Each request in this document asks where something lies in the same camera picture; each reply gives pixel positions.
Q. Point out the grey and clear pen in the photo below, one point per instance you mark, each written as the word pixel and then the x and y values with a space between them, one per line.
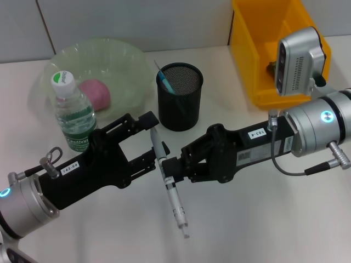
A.
pixel 172 197

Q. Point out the clear green-label water bottle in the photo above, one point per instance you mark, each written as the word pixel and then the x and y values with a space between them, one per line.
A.
pixel 76 115

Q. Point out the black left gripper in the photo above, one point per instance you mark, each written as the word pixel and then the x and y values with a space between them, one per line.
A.
pixel 90 175

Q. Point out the pink peach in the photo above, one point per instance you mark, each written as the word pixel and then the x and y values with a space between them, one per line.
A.
pixel 96 93

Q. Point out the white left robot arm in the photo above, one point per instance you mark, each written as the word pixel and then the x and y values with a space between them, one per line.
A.
pixel 24 205

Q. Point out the blue and teal scissors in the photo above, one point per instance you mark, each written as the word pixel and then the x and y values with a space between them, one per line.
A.
pixel 167 83

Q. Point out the pale green glass fruit plate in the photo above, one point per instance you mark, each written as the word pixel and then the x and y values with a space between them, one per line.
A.
pixel 123 63

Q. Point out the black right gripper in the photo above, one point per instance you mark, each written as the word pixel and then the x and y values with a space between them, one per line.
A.
pixel 246 148

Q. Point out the yellow plastic bin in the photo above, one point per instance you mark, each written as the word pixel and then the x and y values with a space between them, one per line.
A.
pixel 246 54

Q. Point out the transparent plastic ruler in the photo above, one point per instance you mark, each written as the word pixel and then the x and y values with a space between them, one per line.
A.
pixel 157 65

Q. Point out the black mesh pen holder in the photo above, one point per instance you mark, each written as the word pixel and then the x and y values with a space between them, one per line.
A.
pixel 192 120

